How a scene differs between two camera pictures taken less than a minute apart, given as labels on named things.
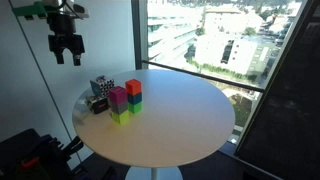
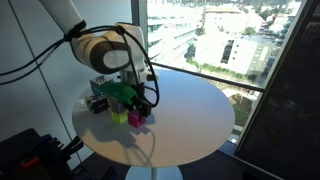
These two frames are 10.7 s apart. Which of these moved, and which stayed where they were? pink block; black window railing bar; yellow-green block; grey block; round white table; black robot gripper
Moved: black robot gripper; pink block
Stayed: round white table; yellow-green block; black window railing bar; grey block
